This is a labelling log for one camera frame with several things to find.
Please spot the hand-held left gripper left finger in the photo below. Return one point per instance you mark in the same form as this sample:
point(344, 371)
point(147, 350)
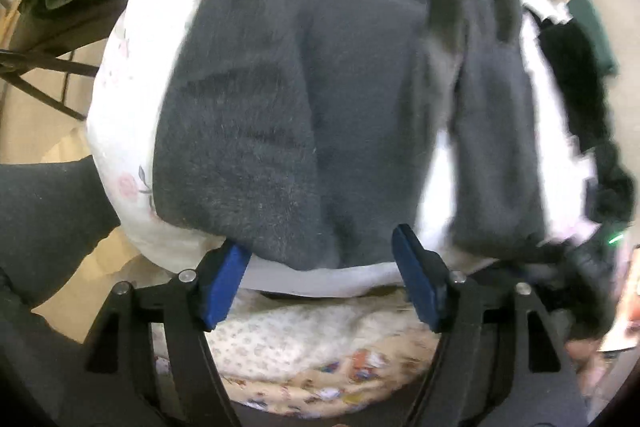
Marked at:
point(225, 287)

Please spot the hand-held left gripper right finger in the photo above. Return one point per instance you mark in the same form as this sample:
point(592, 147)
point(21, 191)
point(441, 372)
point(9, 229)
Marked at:
point(417, 277)

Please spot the grey pants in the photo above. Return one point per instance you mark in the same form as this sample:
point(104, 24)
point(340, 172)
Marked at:
point(250, 107)

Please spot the person's right hand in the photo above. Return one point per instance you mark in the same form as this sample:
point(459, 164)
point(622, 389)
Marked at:
point(585, 357)

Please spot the white dotted mattress pad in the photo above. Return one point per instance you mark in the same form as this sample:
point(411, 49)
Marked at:
point(280, 337)

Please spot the cream printed mattress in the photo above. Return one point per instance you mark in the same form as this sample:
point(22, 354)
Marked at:
point(370, 382)

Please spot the floral white bed sheet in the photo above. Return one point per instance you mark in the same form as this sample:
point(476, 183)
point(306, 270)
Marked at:
point(130, 107)

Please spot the black garment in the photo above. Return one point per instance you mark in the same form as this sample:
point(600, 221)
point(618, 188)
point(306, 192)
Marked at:
point(565, 67)

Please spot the brown folding chair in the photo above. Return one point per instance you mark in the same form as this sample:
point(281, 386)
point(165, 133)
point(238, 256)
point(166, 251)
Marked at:
point(50, 64)

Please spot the teal bed frame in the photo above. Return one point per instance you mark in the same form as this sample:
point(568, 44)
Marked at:
point(595, 37)

